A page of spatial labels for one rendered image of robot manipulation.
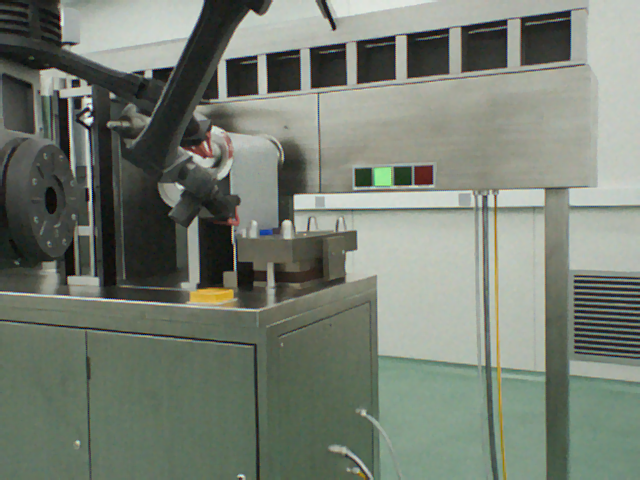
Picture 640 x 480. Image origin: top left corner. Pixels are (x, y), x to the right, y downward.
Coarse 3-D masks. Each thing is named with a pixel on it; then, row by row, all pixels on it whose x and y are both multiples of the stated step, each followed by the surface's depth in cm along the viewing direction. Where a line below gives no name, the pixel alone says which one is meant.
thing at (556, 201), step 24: (552, 192) 182; (552, 216) 183; (552, 240) 183; (552, 264) 183; (552, 288) 184; (552, 312) 184; (552, 336) 184; (552, 360) 185; (552, 384) 185; (552, 408) 185; (552, 432) 186; (552, 456) 186
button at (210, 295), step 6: (210, 288) 153; (192, 294) 147; (198, 294) 146; (204, 294) 146; (210, 294) 145; (216, 294) 145; (222, 294) 147; (228, 294) 149; (192, 300) 147; (198, 300) 146; (204, 300) 146; (210, 300) 145; (216, 300) 145; (222, 300) 147
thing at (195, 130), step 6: (192, 120) 160; (198, 120) 165; (204, 120) 164; (210, 120) 163; (186, 126) 160; (192, 126) 160; (198, 126) 162; (204, 126) 162; (210, 126) 163; (186, 132) 161; (192, 132) 161; (198, 132) 162; (204, 132) 161; (186, 138) 162; (192, 138) 161; (198, 138) 160; (204, 138) 161
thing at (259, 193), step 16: (240, 176) 176; (256, 176) 183; (272, 176) 191; (240, 192) 176; (256, 192) 183; (272, 192) 191; (240, 208) 176; (256, 208) 183; (272, 208) 191; (240, 224) 176; (272, 224) 191
